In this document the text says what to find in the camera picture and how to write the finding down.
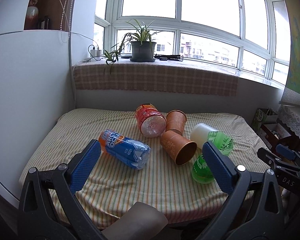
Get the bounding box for green cut bottle cup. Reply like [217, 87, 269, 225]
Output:
[191, 131, 234, 184]

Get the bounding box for striped yellow table cloth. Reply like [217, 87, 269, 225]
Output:
[18, 108, 269, 229]

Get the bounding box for small spider plant offshoot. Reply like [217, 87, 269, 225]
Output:
[104, 47, 122, 74]

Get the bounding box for white power adapter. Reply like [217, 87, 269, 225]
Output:
[88, 44, 102, 61]

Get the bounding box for white lace cloth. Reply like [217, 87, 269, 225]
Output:
[278, 105, 300, 139]

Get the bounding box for brown paper cup front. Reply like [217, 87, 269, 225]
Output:
[160, 131, 197, 166]

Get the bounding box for black items on sill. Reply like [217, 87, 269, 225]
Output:
[154, 54, 184, 62]

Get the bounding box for blue orange cut bottle cup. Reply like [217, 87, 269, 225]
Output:
[98, 129, 151, 170]

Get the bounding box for white plastic cup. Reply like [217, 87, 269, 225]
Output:
[190, 123, 217, 149]

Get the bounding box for brown paper cup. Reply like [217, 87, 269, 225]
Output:
[166, 109, 187, 135]
[160, 131, 197, 166]

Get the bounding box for brown paper cup rear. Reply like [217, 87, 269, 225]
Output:
[166, 109, 187, 135]

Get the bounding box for potted spider plant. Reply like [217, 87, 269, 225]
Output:
[119, 19, 160, 62]

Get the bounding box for brown plaid cloth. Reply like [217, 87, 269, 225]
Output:
[72, 62, 239, 96]

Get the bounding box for green cardboard box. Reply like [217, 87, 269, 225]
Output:
[251, 108, 278, 132]

